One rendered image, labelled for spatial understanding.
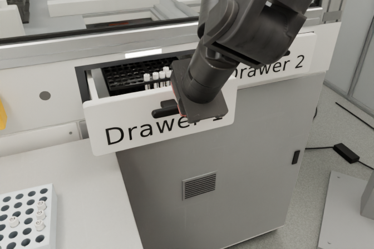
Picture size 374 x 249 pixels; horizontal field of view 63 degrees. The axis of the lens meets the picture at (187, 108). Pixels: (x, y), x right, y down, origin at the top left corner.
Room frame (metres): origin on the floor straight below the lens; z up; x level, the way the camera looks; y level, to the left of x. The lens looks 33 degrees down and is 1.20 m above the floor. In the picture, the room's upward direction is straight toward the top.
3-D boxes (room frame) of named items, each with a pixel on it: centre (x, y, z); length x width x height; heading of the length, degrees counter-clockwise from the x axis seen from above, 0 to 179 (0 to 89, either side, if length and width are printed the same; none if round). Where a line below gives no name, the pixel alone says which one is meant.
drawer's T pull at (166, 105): (0.46, 0.03, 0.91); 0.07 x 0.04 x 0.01; 111
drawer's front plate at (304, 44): (0.73, -0.20, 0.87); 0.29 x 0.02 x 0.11; 111
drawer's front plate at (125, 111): (0.49, 0.04, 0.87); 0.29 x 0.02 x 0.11; 111
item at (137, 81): (0.58, 0.07, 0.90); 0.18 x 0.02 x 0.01; 111
